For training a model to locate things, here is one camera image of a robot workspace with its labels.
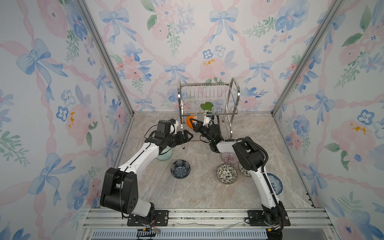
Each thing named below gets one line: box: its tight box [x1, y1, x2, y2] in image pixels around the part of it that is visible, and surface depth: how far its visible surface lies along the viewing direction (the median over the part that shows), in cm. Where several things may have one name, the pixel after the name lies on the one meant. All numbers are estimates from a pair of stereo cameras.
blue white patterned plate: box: [267, 173, 283, 196], surface depth 84 cm
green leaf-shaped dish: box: [200, 101, 214, 111], surface depth 88 cm
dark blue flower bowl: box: [170, 159, 191, 179], surface depth 90 cm
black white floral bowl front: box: [216, 164, 238, 185], surface depth 89 cm
